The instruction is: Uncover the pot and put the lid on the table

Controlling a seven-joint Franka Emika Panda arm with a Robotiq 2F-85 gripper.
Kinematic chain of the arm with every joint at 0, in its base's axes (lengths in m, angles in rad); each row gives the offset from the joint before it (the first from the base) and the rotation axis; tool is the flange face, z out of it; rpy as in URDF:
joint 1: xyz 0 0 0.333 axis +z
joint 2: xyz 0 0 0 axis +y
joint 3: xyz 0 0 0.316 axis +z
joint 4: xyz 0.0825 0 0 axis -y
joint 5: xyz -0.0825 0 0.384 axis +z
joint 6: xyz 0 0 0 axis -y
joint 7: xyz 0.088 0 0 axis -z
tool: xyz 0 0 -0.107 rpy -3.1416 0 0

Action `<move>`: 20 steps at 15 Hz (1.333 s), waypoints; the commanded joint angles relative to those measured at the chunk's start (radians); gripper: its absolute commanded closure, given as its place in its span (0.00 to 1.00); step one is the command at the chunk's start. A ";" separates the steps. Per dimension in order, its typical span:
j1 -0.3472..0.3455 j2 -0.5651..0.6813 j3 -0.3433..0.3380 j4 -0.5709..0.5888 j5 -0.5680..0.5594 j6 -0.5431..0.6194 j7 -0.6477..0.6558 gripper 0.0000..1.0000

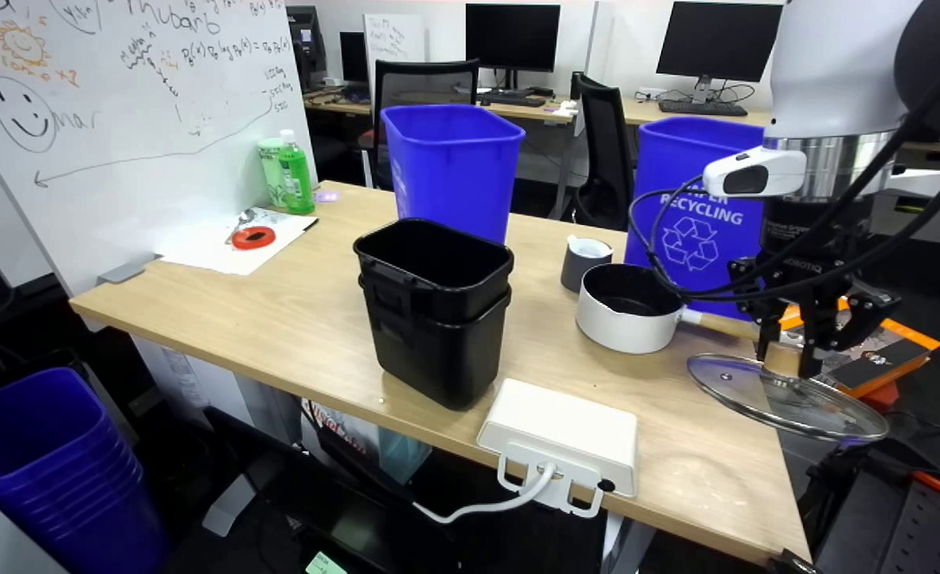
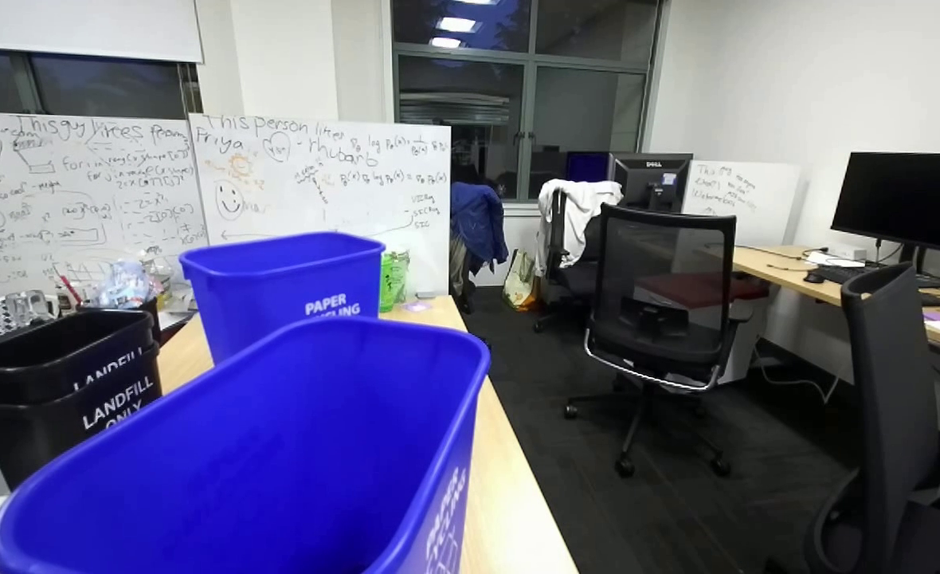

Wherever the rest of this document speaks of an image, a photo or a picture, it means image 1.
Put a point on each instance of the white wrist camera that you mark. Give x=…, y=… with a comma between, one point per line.
x=757, y=174

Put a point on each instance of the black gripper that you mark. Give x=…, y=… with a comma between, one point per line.
x=831, y=306

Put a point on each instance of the orange tape roll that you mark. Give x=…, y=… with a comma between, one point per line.
x=253, y=238

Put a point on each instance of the stacked black bins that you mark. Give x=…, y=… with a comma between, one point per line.
x=436, y=305

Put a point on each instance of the right computer monitor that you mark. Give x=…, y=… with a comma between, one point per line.
x=716, y=41

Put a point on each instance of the left computer monitor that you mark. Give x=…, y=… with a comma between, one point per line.
x=511, y=35

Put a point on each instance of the black office chair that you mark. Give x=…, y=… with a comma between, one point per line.
x=608, y=191
x=413, y=84

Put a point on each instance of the whiteboard with drawings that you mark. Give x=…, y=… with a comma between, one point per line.
x=133, y=127

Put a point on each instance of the white power box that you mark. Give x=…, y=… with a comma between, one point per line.
x=595, y=444

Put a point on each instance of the round glass pot lid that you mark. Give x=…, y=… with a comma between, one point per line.
x=789, y=404

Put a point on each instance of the computer monitor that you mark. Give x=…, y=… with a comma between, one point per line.
x=511, y=35
x=716, y=41

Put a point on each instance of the white pot with wooden handle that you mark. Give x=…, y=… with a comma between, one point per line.
x=629, y=310

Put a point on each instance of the orange and black book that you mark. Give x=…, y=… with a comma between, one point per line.
x=868, y=372

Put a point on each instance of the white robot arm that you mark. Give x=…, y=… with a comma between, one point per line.
x=851, y=80

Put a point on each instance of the white paper sheet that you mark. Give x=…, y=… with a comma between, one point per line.
x=208, y=242

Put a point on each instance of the stack of blue bins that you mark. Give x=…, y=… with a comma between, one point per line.
x=71, y=482

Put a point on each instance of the green soap bottle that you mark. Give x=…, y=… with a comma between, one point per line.
x=284, y=174

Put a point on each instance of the blue bin on table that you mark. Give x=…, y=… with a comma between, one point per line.
x=454, y=165

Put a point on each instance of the small grey cup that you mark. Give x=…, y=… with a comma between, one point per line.
x=582, y=256

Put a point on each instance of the blue recycling bin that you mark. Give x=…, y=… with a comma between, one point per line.
x=698, y=238

